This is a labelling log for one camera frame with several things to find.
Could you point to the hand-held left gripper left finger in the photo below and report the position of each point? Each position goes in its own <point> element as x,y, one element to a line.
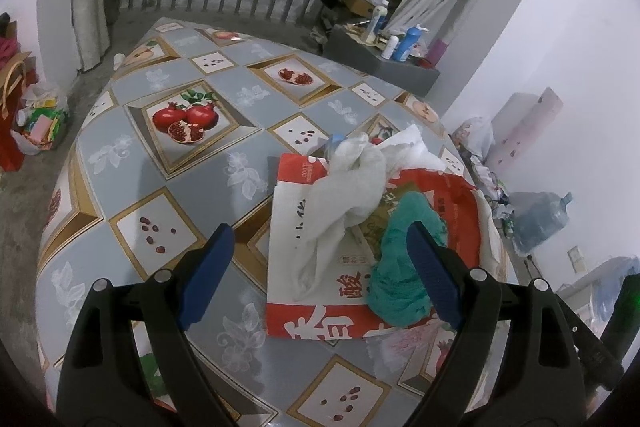
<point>207,274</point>

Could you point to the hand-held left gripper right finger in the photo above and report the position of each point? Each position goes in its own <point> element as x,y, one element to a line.
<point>435,277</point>

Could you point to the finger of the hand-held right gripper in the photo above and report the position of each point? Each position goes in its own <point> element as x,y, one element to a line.
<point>595,352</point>

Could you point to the teal cloth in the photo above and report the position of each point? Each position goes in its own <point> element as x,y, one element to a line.
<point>395,287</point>

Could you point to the red and white paper bag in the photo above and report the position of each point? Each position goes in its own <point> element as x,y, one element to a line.
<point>300,207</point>

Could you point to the clear bottle with blue label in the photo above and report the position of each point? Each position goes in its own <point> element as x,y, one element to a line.
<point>337,141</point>

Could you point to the blue jug on dispenser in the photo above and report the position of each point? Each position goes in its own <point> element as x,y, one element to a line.
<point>612,287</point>

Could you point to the pile of packaging clutter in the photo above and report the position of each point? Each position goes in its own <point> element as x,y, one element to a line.
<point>492,192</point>

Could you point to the large blue water jug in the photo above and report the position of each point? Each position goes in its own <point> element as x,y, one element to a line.
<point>540,222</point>

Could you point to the crumpled white cloth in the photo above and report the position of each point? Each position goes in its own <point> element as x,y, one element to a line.
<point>350,187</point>

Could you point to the fruit patterned tablecloth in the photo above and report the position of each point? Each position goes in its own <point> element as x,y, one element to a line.
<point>150,157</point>

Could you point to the white plastic bag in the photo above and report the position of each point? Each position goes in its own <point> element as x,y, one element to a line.
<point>472,137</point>

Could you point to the pink rolled mat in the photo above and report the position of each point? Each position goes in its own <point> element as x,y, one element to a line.
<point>530,127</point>

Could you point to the clear bag of colourful items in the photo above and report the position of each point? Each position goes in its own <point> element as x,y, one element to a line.
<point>42,122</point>

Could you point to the purple box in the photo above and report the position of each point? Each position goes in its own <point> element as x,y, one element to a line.
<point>436,52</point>

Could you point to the small white bottle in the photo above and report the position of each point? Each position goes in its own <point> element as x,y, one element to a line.
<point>390,48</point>

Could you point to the blue pump bottle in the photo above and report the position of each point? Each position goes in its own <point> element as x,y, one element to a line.
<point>407,44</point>

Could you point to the red gift bag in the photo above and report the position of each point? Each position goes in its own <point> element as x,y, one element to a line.
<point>12,142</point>

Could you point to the grey cabinet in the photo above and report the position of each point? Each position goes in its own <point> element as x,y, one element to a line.
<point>360,52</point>

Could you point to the tall white bottle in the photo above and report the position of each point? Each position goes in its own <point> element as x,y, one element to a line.
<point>377,22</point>

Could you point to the cardboard box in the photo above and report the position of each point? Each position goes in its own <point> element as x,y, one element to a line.
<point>357,2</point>

